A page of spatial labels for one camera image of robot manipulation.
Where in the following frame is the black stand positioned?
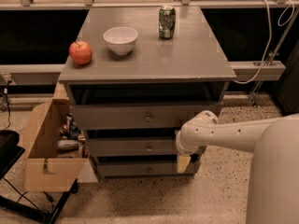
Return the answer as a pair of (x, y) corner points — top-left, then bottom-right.
(0, 129), (78, 224)

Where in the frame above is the cardboard box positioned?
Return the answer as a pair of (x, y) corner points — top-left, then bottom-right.
(20, 99), (86, 192)

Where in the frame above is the grey top drawer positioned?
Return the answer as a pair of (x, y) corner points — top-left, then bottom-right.
(70, 102), (223, 130)

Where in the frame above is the green soda can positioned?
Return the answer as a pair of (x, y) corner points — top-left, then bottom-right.
(159, 5), (176, 39)

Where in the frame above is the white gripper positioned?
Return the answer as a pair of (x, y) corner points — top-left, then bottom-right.
(176, 131), (199, 174)

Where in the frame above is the can in box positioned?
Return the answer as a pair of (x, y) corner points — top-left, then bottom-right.
(57, 140), (78, 150)

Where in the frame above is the white bowl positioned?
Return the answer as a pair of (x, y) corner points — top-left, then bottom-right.
(103, 27), (138, 55)

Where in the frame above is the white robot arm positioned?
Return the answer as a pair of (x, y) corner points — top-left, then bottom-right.
(176, 110), (299, 224)

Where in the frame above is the black floor cable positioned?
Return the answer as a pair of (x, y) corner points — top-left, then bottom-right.
(2, 79), (13, 131)

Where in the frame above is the dark bottle in box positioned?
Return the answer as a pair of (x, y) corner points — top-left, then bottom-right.
(66, 113), (80, 140)

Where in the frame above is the red apple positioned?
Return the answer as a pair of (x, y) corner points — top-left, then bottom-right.
(69, 41), (93, 65)

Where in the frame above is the grey drawer cabinet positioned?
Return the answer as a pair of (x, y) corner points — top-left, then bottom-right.
(59, 7), (235, 177)

